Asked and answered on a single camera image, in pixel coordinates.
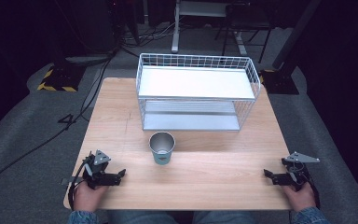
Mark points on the black yellow striped stand base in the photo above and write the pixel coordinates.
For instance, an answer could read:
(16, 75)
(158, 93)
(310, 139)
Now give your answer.
(60, 79)

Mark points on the person's left hand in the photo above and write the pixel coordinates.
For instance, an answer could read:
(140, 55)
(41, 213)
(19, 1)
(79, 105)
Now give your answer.
(87, 196)

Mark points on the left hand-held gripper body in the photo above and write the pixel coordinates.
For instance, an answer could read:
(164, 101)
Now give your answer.
(98, 171)

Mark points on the teal metal cup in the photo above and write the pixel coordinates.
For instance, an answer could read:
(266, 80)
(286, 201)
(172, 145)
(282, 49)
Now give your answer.
(162, 149)

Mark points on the black chair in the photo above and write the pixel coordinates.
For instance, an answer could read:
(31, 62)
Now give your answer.
(245, 21)

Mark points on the person's right hand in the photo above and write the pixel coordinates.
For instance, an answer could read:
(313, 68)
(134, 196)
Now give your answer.
(300, 197)

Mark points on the white desk frame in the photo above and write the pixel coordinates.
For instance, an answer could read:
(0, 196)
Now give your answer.
(195, 18)

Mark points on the black stand with base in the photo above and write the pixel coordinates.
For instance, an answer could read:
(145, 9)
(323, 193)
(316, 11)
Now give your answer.
(284, 62)

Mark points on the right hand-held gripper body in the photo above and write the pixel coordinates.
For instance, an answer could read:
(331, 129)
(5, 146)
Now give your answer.
(295, 172)

